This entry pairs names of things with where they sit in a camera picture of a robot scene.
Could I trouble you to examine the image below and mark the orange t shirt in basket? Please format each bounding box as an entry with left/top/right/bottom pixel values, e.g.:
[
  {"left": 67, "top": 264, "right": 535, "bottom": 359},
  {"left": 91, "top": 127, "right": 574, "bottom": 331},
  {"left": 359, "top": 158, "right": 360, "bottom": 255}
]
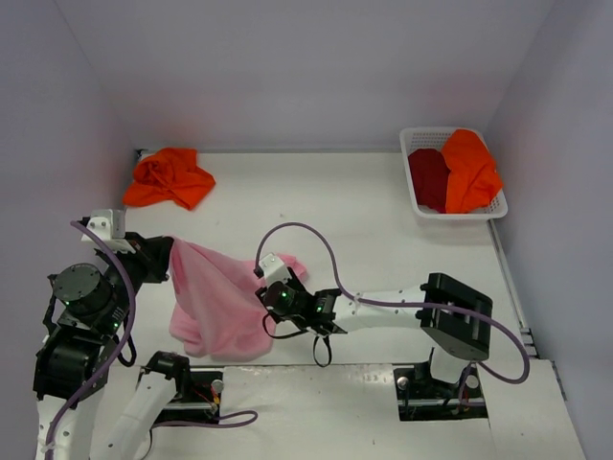
[{"left": 441, "top": 129, "right": 503, "bottom": 214}]

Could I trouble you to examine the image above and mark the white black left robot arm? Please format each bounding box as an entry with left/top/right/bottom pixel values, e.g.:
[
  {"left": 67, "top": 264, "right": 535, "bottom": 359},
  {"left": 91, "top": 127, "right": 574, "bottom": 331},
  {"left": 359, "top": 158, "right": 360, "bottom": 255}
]
[{"left": 34, "top": 232, "right": 192, "bottom": 459}]

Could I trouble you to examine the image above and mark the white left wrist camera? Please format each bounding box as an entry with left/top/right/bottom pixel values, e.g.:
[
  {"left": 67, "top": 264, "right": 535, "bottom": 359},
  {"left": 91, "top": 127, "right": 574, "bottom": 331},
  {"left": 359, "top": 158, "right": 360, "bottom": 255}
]
[{"left": 85, "top": 209, "right": 134, "bottom": 254}]

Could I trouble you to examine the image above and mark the pink t shirt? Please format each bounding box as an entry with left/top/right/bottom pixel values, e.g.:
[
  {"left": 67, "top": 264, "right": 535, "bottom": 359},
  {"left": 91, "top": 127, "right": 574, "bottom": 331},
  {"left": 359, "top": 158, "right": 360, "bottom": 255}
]
[{"left": 167, "top": 238, "right": 310, "bottom": 363}]

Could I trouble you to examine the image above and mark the white plastic basket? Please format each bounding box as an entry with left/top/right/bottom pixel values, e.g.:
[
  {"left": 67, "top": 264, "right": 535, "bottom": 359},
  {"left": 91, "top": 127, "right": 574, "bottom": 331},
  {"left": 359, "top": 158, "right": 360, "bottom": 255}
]
[{"left": 399, "top": 126, "right": 508, "bottom": 220}]

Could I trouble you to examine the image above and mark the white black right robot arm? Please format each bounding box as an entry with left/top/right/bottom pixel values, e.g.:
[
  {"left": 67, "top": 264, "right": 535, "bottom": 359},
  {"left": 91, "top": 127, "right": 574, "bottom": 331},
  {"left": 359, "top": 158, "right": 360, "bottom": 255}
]
[{"left": 256, "top": 273, "right": 493, "bottom": 395}]

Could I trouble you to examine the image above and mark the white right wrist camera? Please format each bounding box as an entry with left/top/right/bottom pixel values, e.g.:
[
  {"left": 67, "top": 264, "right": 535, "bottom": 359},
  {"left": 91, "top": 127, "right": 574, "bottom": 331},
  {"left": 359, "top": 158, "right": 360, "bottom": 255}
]
[{"left": 254, "top": 253, "right": 291, "bottom": 288}]

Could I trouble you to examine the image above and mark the orange t shirt on table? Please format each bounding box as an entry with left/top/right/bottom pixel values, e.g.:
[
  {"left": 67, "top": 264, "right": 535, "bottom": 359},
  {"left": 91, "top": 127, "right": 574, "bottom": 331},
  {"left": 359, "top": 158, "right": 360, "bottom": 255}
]
[{"left": 123, "top": 148, "right": 216, "bottom": 211}]

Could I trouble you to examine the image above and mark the dark red t shirt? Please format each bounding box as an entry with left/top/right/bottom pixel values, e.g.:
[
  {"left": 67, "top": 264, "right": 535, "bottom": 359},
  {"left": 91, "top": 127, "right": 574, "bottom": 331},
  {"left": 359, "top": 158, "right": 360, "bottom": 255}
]
[{"left": 408, "top": 149, "right": 450, "bottom": 214}]

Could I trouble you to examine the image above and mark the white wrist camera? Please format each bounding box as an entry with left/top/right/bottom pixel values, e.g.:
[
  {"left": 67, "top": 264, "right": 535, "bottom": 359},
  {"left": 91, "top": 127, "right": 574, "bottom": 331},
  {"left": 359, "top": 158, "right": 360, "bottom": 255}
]
[
  {"left": 85, "top": 209, "right": 134, "bottom": 254},
  {"left": 254, "top": 253, "right": 291, "bottom": 288}
]

